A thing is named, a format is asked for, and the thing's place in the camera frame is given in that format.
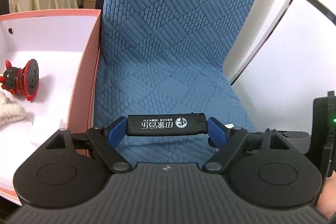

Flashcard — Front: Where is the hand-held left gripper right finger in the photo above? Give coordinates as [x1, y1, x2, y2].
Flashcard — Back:
[203, 117, 292, 172]

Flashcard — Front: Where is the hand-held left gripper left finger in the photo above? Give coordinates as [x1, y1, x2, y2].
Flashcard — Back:
[45, 117, 132, 173]

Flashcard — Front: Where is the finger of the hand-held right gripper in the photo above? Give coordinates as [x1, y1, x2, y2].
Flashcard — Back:
[275, 130, 313, 155]

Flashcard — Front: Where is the black lighter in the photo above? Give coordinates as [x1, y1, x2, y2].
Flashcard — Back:
[126, 112, 208, 137]

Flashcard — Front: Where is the pink cardboard box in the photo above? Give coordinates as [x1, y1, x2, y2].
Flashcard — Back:
[0, 9, 103, 207]

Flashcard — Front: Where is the red and black figurine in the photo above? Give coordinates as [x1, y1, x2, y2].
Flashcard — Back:
[0, 58, 41, 102]

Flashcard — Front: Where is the white plush toy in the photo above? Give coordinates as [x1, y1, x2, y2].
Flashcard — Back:
[0, 90, 27, 128]

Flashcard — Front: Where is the person's right hand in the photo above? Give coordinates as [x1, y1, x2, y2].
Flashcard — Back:
[315, 171, 336, 220]

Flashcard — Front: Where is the blue textured mat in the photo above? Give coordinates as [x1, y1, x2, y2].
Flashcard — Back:
[93, 0, 273, 165]

